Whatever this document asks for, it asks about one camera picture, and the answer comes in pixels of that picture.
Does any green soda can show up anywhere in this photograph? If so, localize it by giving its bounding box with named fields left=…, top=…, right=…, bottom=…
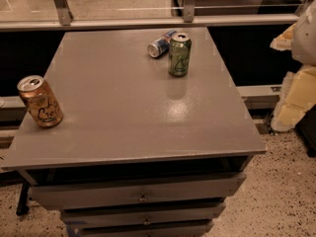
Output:
left=169, top=33, right=192, bottom=77

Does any blue silver energy drink can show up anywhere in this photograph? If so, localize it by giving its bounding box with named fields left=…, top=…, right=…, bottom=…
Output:
left=147, top=30, right=176, bottom=58

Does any orange LaCroix can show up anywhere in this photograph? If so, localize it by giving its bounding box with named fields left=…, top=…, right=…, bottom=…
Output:
left=17, top=75, right=63, bottom=127

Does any grey drawer cabinet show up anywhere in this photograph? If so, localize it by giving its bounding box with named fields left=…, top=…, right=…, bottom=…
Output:
left=0, top=27, right=267, bottom=237

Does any top grey drawer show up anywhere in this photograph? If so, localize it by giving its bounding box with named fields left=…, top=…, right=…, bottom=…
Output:
left=30, top=172, right=246, bottom=209

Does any grey drawer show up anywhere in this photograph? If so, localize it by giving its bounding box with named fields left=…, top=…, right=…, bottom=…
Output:
left=30, top=172, right=246, bottom=209
left=61, top=200, right=225, bottom=228
left=75, top=220, right=213, bottom=237

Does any middle grey drawer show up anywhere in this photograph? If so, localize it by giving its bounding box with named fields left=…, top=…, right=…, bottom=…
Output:
left=61, top=200, right=225, bottom=228

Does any bottom grey drawer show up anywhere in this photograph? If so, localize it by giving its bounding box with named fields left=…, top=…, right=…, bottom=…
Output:
left=75, top=220, right=213, bottom=237

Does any grey metal railing frame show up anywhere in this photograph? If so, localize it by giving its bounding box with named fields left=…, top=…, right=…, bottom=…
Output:
left=0, top=0, right=313, bottom=32

